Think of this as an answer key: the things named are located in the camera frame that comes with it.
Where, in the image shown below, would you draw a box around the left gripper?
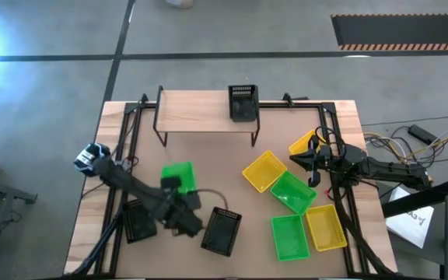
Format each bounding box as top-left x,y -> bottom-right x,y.
156,176 -> 205,239

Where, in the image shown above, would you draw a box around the white object on floor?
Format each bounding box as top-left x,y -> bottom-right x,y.
164,0 -> 194,10

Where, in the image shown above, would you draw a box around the black aluminium table frame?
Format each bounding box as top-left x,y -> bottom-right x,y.
62,93 -> 397,279

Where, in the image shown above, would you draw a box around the tan work surface board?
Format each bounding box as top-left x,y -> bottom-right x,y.
128,107 -> 350,278

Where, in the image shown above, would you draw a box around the thin black floor cable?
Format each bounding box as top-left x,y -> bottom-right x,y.
361,114 -> 448,128

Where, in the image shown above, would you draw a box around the black desk beam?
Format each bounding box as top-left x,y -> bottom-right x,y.
381,166 -> 448,219

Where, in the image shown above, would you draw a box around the black power strip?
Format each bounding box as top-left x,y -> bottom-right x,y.
407,124 -> 439,147

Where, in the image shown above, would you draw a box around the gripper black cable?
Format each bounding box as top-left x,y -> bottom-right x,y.
195,188 -> 231,213
314,125 -> 348,156

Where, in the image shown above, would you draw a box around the yellow cable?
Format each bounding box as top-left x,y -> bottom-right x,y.
363,131 -> 448,161

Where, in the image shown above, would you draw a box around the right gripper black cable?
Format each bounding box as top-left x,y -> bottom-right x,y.
314,125 -> 348,156

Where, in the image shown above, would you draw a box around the wooden shelf with black legs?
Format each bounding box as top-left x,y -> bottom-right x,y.
152,85 -> 262,148

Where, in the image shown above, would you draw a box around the tangled black cables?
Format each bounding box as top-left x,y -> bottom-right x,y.
363,124 -> 448,165

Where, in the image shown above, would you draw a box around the black hazard-striped floor mat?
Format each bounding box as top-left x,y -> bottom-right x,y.
331,13 -> 448,52

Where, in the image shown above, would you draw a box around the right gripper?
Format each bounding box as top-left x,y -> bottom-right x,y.
289,143 -> 345,189

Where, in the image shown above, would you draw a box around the black slotted plastic basket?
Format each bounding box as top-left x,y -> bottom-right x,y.
200,206 -> 243,257
122,198 -> 158,245
227,84 -> 261,123

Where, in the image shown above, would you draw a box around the white paper sheet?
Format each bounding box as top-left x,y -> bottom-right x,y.
385,186 -> 436,250

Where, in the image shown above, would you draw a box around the green plastic basket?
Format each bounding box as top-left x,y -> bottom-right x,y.
269,170 -> 319,216
270,214 -> 311,262
160,161 -> 198,195

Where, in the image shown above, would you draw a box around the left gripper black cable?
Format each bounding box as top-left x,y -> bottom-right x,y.
195,188 -> 231,213

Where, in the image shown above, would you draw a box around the yellow plastic basket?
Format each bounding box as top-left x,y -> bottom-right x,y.
288,129 -> 328,156
241,149 -> 289,194
304,204 -> 348,253

